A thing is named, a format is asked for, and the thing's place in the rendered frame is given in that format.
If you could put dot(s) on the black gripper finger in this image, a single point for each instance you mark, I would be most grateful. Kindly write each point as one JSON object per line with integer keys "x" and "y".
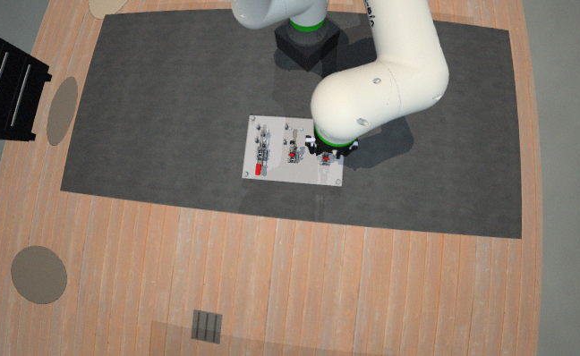
{"x": 309, "y": 142}
{"x": 347, "y": 152}

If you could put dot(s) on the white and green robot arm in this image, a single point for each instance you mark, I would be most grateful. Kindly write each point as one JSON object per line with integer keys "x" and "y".
{"x": 409, "y": 75}

